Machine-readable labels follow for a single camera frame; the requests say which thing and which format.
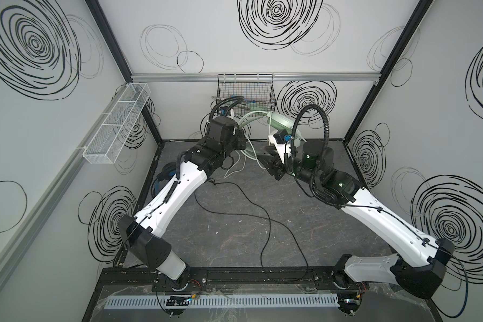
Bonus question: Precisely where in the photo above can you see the clear wall shelf bin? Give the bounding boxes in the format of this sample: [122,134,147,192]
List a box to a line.
[83,83,150,164]

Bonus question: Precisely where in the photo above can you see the black and blue headphones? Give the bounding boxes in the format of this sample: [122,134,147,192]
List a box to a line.
[150,162,177,198]

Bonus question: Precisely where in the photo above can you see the black wire basket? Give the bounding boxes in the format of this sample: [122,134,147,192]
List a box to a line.
[216,73,276,118]

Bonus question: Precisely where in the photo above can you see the black corner frame post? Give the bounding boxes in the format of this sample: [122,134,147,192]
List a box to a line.
[85,0,164,148]

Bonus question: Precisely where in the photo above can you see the black headphone cable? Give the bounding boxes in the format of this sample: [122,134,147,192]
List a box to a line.
[192,176,310,283]

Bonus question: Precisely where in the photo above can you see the right corner frame post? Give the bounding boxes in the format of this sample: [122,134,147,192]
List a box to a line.
[343,0,433,144]

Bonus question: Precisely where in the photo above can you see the side wall aluminium rail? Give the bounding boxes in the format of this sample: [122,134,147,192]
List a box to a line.
[0,83,131,292]

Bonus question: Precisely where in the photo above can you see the white slotted cable duct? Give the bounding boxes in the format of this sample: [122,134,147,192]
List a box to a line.
[104,294,339,309]

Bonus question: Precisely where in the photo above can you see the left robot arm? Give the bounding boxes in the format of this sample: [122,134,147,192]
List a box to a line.
[119,96,246,290]

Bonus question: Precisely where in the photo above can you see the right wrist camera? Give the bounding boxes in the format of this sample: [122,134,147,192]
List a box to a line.
[268,130,292,164]

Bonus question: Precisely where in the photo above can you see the mint green headphones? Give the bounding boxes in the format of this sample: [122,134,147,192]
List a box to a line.
[238,110,306,146]

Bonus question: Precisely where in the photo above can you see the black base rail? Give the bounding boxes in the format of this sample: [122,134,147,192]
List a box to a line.
[98,265,421,292]

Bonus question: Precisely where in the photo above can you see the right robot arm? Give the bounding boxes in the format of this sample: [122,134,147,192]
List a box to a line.
[266,104,457,299]

